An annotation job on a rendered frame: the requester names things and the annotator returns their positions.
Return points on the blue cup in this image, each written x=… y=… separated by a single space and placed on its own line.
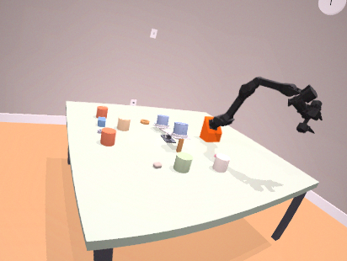
x=162 y=119
x=180 y=128

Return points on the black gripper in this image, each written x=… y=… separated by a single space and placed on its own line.
x=303 y=127

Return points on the light blue block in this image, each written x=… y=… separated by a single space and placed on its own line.
x=101 y=122

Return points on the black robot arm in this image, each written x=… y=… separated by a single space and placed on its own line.
x=288 y=89

